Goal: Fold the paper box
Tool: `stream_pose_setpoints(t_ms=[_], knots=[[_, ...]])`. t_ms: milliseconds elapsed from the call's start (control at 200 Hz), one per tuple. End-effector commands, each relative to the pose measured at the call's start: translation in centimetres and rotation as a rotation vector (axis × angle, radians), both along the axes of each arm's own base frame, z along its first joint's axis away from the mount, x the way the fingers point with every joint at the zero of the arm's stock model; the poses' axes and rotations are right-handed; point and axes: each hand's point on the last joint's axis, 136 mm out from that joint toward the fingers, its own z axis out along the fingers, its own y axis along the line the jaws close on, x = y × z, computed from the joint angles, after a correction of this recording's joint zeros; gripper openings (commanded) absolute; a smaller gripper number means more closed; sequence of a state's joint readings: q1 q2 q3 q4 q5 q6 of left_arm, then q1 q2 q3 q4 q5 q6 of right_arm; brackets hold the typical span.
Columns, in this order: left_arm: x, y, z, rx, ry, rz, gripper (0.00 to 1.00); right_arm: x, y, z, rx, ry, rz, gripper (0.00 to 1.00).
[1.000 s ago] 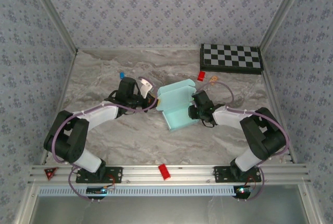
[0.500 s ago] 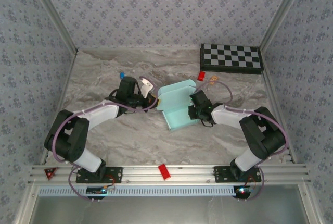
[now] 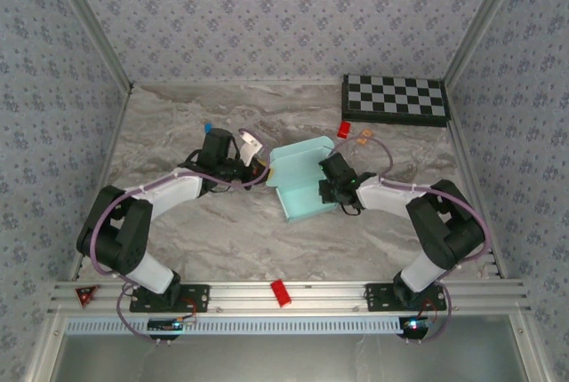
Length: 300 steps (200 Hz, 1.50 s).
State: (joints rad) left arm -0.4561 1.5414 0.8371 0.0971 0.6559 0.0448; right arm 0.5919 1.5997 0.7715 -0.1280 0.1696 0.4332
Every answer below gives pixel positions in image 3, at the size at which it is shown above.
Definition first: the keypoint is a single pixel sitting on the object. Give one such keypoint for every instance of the light blue paper box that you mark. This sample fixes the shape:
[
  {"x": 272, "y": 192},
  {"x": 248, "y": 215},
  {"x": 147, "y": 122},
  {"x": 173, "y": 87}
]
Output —
[{"x": 302, "y": 164}]

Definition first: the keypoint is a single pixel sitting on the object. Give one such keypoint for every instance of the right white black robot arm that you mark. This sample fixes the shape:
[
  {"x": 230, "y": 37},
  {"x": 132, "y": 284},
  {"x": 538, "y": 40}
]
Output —
[{"x": 387, "y": 195}]

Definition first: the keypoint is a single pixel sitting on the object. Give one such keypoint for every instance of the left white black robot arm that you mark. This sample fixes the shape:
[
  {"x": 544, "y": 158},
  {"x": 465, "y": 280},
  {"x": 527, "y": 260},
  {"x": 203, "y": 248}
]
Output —
[{"x": 173, "y": 188}]

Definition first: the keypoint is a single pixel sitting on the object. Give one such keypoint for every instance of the small red toy brick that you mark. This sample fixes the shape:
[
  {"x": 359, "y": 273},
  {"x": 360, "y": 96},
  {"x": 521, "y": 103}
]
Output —
[{"x": 344, "y": 129}]

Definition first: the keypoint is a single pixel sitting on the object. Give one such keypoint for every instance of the black grey chessboard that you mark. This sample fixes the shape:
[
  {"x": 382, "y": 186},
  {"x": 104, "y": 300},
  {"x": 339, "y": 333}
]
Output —
[{"x": 395, "y": 97}]

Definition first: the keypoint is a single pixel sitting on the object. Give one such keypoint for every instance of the large red toy brick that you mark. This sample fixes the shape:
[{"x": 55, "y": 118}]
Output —
[{"x": 281, "y": 293}]

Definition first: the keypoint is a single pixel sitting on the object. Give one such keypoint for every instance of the right circuit board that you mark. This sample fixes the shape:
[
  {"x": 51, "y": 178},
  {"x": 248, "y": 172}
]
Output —
[{"x": 415, "y": 324}]

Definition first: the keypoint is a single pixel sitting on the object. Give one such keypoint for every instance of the circuit board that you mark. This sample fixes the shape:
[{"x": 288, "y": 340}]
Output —
[
  {"x": 415, "y": 324},
  {"x": 166, "y": 324}
]

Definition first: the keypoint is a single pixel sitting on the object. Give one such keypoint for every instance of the grey metal sheet panel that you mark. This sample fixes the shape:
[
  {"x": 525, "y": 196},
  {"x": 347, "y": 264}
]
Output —
[{"x": 284, "y": 360}]

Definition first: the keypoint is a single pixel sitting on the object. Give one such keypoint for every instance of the left circuit board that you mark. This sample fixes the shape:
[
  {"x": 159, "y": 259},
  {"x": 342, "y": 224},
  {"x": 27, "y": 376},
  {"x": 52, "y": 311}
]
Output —
[{"x": 166, "y": 324}]

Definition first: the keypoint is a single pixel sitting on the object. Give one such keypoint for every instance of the red triangle marker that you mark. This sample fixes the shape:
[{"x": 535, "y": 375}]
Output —
[{"x": 85, "y": 294}]

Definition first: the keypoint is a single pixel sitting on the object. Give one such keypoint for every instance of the left aluminium table rail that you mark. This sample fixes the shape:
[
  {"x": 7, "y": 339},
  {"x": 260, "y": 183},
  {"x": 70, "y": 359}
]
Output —
[{"x": 116, "y": 133}]

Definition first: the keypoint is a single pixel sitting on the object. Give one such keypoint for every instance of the aluminium table rail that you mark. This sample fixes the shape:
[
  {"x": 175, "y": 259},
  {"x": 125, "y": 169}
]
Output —
[
  {"x": 116, "y": 133},
  {"x": 462, "y": 133}
]

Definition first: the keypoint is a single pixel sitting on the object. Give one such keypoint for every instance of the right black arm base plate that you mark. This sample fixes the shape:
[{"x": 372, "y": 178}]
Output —
[{"x": 378, "y": 297}]

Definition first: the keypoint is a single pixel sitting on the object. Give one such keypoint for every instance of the aluminium rail beam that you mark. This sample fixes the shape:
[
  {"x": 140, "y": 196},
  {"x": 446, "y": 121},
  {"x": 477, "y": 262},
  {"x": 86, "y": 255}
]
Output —
[{"x": 249, "y": 295}]

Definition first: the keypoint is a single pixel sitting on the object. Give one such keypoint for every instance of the right aluminium table rail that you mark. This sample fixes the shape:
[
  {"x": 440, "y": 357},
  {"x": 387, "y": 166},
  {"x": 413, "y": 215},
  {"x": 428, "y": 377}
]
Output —
[{"x": 462, "y": 133}]

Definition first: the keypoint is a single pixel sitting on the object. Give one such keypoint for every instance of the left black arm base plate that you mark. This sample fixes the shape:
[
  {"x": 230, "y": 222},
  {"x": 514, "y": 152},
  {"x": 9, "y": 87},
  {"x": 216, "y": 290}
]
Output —
[{"x": 197, "y": 297}]

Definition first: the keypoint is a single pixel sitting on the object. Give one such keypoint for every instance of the left aluminium frame post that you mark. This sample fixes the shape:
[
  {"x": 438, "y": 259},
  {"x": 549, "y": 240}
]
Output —
[{"x": 95, "y": 22}]

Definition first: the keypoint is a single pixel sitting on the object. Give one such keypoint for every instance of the aluminium frame post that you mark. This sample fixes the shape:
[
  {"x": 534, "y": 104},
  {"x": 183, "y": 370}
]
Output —
[
  {"x": 95, "y": 22},
  {"x": 481, "y": 22}
]

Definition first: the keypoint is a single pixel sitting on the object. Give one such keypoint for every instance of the right aluminium frame post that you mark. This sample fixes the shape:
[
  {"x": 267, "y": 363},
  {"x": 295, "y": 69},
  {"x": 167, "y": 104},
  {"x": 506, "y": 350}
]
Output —
[{"x": 481, "y": 22}]

